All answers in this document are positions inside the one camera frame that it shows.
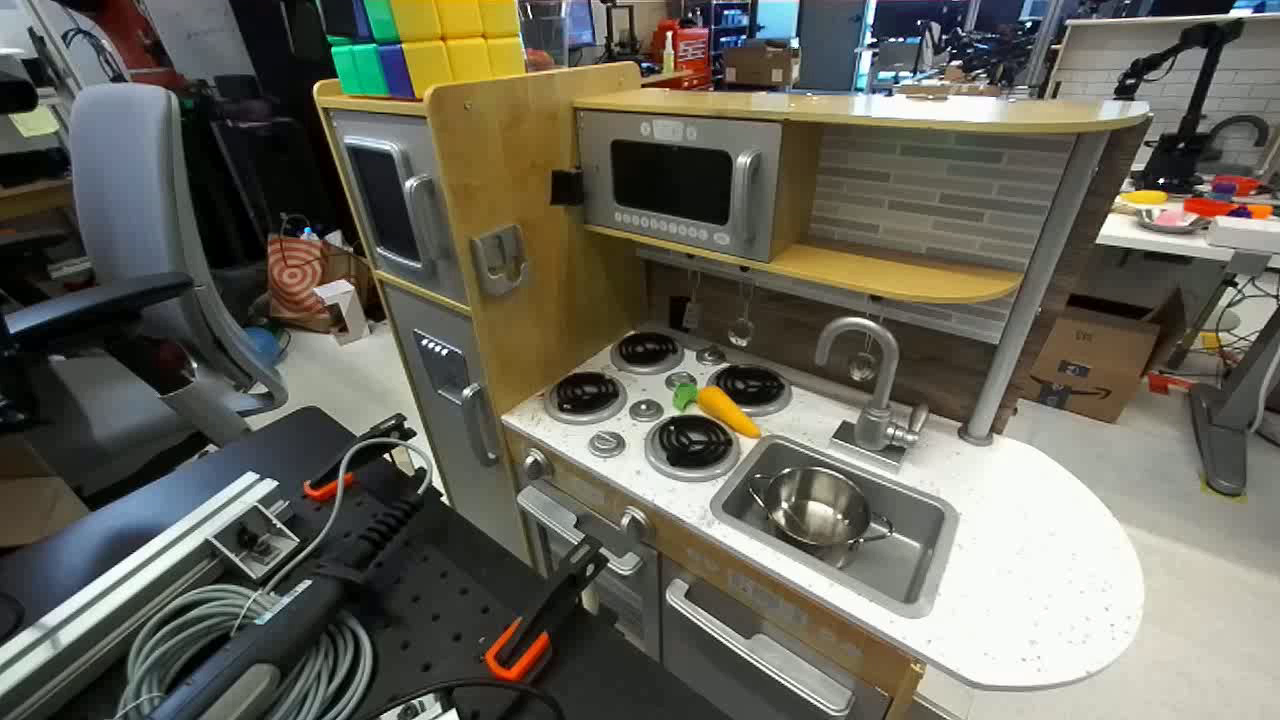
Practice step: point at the orange toy carrot green top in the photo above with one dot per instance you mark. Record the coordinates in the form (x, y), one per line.
(718, 406)

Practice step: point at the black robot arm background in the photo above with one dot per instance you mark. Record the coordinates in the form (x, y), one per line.
(1179, 154)

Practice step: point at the stainless steel pot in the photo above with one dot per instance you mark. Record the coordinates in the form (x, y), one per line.
(819, 510)

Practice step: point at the grey toy sink basin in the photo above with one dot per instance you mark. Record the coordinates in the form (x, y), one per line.
(900, 573)

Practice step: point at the black toy burner back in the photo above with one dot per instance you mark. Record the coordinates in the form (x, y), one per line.
(647, 355)

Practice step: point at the black toy burner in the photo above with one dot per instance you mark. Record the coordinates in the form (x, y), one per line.
(690, 448)
(755, 388)
(586, 399)
(647, 355)

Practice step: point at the black toy burner left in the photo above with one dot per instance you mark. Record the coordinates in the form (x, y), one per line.
(586, 399)

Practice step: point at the black toy burner front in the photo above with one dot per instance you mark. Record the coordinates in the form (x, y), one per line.
(690, 448)

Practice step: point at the wooden toy kitchen unit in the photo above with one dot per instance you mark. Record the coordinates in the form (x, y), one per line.
(760, 346)

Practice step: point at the black toy burner right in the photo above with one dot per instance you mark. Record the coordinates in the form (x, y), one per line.
(755, 388)

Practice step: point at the grey toy microwave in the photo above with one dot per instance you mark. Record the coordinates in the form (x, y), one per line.
(676, 178)

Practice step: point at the grey toy oven door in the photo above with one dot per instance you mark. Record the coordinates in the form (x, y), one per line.
(571, 510)

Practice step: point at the silver toy faucet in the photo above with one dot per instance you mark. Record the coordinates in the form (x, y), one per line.
(872, 429)

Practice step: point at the orange black clamp front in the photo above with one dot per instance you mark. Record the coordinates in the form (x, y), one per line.
(527, 641)

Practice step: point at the orange black clamp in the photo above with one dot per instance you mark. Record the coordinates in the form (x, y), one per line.
(527, 641)
(380, 439)

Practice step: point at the grey toy fridge doors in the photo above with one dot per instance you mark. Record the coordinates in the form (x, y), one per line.
(398, 203)

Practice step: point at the orange black clamp left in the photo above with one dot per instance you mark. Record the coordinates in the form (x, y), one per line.
(380, 439)

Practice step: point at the black perforated mounting board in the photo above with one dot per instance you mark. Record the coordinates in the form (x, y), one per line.
(406, 646)

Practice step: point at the stacked colourful foam blocks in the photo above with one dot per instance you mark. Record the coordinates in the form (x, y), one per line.
(411, 46)

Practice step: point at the cardboard box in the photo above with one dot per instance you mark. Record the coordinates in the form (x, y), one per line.
(1099, 355)

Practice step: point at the grey office chair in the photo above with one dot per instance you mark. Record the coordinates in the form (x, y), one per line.
(154, 304)

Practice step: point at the white desk with toys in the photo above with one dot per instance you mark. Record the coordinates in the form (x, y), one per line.
(1213, 221)

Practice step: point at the aluminium extrusion rail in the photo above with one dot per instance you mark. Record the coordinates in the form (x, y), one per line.
(70, 646)

